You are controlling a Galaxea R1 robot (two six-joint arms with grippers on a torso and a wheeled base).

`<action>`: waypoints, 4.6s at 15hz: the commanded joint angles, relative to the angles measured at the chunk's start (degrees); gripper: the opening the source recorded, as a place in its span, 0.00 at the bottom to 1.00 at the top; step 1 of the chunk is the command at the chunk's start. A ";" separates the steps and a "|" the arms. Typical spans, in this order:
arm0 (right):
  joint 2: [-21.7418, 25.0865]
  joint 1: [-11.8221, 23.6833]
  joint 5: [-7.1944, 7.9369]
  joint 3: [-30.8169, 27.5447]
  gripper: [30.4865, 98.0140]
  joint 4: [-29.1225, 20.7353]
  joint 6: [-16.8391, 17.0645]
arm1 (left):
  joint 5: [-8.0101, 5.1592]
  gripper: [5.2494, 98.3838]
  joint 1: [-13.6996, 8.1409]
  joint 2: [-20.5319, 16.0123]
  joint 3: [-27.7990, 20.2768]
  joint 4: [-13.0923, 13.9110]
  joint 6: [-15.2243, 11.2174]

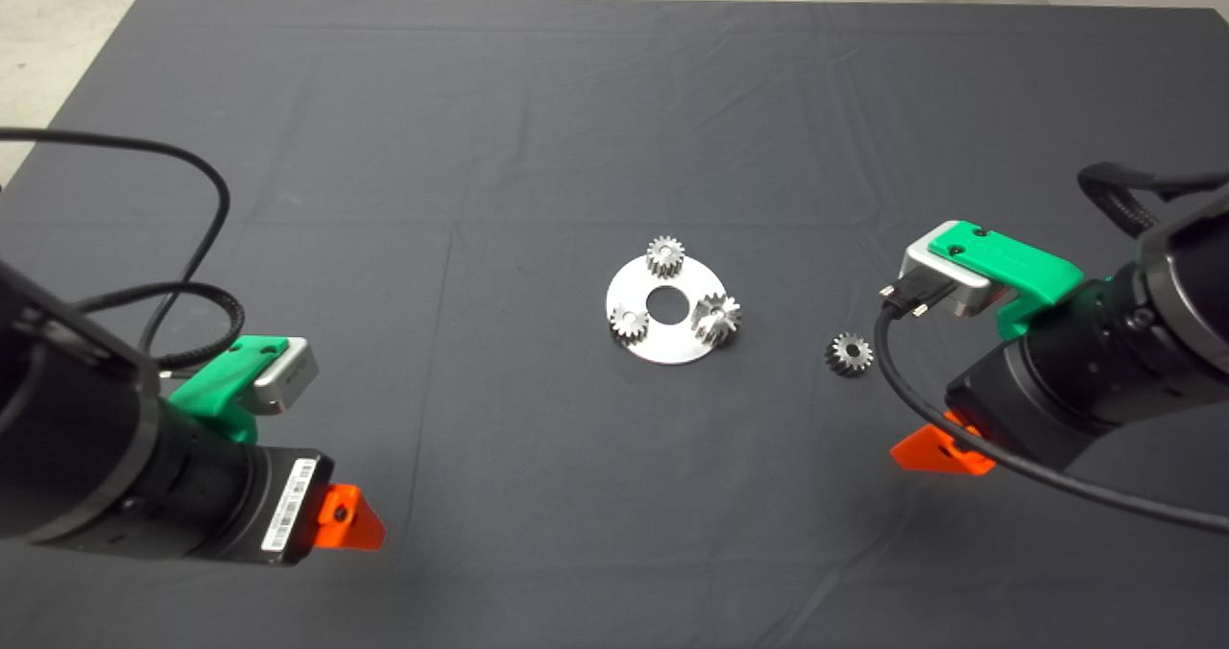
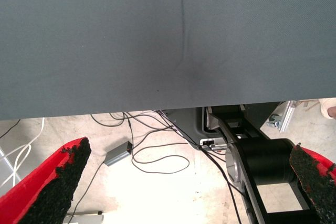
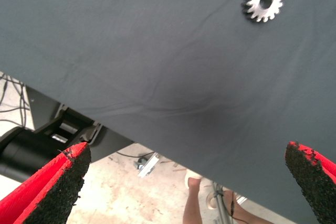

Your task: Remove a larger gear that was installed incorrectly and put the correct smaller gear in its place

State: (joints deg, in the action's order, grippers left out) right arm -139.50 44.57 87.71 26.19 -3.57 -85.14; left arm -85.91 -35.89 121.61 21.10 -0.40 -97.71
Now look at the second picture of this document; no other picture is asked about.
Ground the thin black floor cable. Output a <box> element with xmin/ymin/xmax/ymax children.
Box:
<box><xmin>201</xmin><ymin>147</ymin><xmax>242</xmax><ymax>224</ymax></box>
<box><xmin>0</xmin><ymin>119</ymin><xmax>21</xmax><ymax>140</ymax></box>
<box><xmin>68</xmin><ymin>163</ymin><xmax>107</xmax><ymax>218</ymax></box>

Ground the grey metal box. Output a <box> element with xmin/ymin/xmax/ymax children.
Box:
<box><xmin>62</xmin><ymin>211</ymin><xmax>104</xmax><ymax>224</ymax></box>

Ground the dark grey table cloth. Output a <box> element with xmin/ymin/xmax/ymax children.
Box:
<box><xmin>0</xmin><ymin>0</ymin><xmax>336</xmax><ymax>121</ymax></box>

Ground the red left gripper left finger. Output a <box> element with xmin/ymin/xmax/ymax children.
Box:
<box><xmin>0</xmin><ymin>136</ymin><xmax>92</xmax><ymax>224</ymax></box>

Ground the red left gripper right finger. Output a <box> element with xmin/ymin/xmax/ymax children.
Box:
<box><xmin>289</xmin><ymin>142</ymin><xmax>336</xmax><ymax>224</ymax></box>

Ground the white floor cable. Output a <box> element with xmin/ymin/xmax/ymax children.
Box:
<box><xmin>0</xmin><ymin>118</ymin><xmax>46</xmax><ymax>188</ymax></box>

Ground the silver usb hub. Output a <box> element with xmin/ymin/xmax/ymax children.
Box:
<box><xmin>199</xmin><ymin>138</ymin><xmax>228</xmax><ymax>152</ymax></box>

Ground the aluminium profile bar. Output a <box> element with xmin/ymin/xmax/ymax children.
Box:
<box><xmin>278</xmin><ymin>100</ymin><xmax>299</xmax><ymax>133</ymax></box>

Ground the dark grey base panel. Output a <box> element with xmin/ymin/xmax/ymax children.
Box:
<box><xmin>164</xmin><ymin>107</ymin><xmax>208</xmax><ymax>149</ymax></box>

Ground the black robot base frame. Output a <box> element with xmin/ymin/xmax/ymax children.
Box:
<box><xmin>202</xmin><ymin>100</ymin><xmax>322</xmax><ymax>224</ymax></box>

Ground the metal caster bracket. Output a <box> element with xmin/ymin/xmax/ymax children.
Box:
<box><xmin>267</xmin><ymin>113</ymin><xmax>283</xmax><ymax>128</ymax></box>

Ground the grey adapter box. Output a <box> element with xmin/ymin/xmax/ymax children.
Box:
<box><xmin>104</xmin><ymin>141</ymin><xmax>133</xmax><ymax>167</ymax></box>

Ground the looping black floor cable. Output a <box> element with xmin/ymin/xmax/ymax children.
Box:
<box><xmin>128</xmin><ymin>113</ymin><xmax>203</xmax><ymax>175</ymax></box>

